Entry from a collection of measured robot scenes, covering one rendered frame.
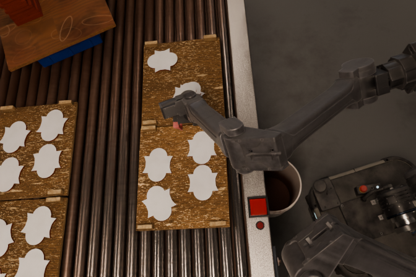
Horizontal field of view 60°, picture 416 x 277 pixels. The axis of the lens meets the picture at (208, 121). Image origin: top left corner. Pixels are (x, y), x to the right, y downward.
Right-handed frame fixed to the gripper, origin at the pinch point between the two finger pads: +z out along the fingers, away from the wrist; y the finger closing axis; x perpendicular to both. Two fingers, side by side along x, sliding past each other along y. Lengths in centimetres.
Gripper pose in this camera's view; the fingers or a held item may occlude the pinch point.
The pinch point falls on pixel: (194, 127)
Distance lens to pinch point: 133.3
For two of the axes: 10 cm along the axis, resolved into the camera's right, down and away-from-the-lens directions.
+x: -0.2, -8.5, 5.2
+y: 10.0, -0.6, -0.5
